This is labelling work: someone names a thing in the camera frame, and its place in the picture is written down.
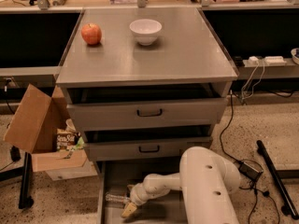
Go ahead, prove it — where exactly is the grey middle drawer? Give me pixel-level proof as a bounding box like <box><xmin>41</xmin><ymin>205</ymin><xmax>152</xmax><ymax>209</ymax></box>
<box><xmin>84</xmin><ymin>136</ymin><xmax>212</xmax><ymax>161</ymax></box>

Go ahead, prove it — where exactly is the black stand leg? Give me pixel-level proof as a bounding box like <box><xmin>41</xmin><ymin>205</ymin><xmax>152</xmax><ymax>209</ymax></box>
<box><xmin>19</xmin><ymin>153</ymin><xmax>34</xmax><ymax>209</ymax></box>
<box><xmin>256</xmin><ymin>140</ymin><xmax>299</xmax><ymax>220</ymax></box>

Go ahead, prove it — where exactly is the black stand leg right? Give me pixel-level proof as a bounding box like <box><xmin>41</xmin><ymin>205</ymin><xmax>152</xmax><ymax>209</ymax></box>
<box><xmin>256</xmin><ymin>140</ymin><xmax>299</xmax><ymax>220</ymax></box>

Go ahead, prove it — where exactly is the black power adapter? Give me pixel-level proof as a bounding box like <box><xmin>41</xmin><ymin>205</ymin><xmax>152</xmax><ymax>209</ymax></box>
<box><xmin>238</xmin><ymin>161</ymin><xmax>263</xmax><ymax>181</ymax></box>

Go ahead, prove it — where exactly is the black power cable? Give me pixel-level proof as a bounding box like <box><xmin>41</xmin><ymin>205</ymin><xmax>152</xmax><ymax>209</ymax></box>
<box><xmin>219</xmin><ymin>90</ymin><xmax>281</xmax><ymax>224</ymax></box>

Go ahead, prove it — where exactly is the grey drawer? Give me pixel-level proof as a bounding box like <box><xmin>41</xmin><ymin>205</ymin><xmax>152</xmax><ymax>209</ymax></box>
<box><xmin>67</xmin><ymin>98</ymin><xmax>227</xmax><ymax>132</ymax></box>
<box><xmin>84</xmin><ymin>136</ymin><xmax>212</xmax><ymax>161</ymax></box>
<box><xmin>97</xmin><ymin>157</ymin><xmax>188</xmax><ymax>224</ymax></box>

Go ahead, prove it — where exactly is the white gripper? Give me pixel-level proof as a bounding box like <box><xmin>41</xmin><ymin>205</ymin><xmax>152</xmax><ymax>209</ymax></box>
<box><xmin>121</xmin><ymin>183</ymin><xmax>152</xmax><ymax>218</ymax></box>

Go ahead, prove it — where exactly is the white wall plug adapter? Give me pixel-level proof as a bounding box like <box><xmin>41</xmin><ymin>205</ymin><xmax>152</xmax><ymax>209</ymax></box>
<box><xmin>249</xmin><ymin>56</ymin><xmax>259</xmax><ymax>63</ymax></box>

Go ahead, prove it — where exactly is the white ceramic bowl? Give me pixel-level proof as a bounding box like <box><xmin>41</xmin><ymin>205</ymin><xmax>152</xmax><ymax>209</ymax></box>
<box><xmin>129</xmin><ymin>19</ymin><xmax>162</xmax><ymax>46</ymax></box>

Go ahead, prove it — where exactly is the grey bottom drawer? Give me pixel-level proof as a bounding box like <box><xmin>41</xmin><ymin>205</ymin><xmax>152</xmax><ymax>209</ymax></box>
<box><xmin>97</xmin><ymin>157</ymin><xmax>188</xmax><ymax>224</ymax></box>

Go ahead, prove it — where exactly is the clear plastic water bottle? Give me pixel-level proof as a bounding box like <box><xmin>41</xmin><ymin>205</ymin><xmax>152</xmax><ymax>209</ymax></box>
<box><xmin>105</xmin><ymin>193</ymin><xmax>130</xmax><ymax>204</ymax></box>

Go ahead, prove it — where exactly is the sea salt snack bag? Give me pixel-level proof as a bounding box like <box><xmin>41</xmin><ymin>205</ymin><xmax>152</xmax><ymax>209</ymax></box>
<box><xmin>56</xmin><ymin>129</ymin><xmax>81</xmax><ymax>151</ymax></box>

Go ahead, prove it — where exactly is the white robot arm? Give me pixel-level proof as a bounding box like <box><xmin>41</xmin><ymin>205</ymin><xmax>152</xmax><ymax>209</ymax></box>
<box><xmin>121</xmin><ymin>147</ymin><xmax>240</xmax><ymax>224</ymax></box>

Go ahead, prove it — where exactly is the grey top drawer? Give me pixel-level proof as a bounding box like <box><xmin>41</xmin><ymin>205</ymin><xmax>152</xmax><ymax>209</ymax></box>
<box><xmin>67</xmin><ymin>98</ymin><xmax>227</xmax><ymax>132</ymax></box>

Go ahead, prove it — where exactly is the red apple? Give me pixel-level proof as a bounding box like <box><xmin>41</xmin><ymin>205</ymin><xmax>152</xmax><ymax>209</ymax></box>
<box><xmin>81</xmin><ymin>23</ymin><xmax>102</xmax><ymax>45</ymax></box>

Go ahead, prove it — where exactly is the grey metal drawer cabinet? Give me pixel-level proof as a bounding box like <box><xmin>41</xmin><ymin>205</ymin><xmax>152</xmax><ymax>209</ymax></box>
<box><xmin>55</xmin><ymin>7</ymin><xmax>239</xmax><ymax>224</ymax></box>

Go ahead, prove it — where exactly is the open cardboard box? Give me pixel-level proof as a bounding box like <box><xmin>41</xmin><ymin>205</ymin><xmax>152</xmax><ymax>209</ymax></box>
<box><xmin>4</xmin><ymin>84</ymin><xmax>87</xmax><ymax>172</ymax></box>

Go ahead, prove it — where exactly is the white power strip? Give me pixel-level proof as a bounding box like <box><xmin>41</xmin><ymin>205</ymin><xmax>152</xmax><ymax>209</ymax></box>
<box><xmin>264</xmin><ymin>56</ymin><xmax>286</xmax><ymax>66</ymax></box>

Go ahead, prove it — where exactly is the black stand leg left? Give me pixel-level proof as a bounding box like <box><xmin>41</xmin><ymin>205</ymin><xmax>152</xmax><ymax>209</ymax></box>
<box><xmin>19</xmin><ymin>153</ymin><xmax>34</xmax><ymax>209</ymax></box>

